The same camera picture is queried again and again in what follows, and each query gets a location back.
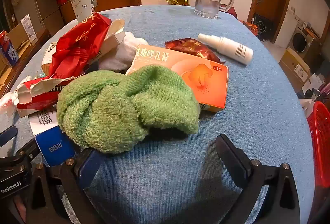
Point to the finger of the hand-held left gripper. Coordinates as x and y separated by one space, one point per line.
28 150
7 135

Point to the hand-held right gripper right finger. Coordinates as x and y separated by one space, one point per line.
232 157

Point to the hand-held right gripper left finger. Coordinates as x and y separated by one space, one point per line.
87 169

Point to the torn red carton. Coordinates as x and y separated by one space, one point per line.
38 105

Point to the green towel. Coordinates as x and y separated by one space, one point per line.
116 105

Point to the orange medicine box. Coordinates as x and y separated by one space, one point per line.
201 79

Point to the red plastic basket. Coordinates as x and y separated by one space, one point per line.
321 141

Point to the blue white box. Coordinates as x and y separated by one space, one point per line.
55 146

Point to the crumpled white tissue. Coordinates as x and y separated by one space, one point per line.
6 102

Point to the blue tablecloth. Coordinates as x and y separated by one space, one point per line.
257 110

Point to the blue red can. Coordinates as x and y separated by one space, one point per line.
7 51

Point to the cardboard box with white label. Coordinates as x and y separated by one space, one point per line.
18 35

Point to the large cardboard box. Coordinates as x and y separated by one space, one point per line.
294 72

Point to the white spray bottle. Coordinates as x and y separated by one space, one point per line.
226 47

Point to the red snack wrapper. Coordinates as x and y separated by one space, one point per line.
196 50

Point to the red plastic bag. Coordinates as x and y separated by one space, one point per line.
74 43

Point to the grey washing machine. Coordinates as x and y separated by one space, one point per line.
300 39

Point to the grey refrigerator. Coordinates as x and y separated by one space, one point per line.
38 2

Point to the gold foil bag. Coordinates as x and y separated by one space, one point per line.
178 0

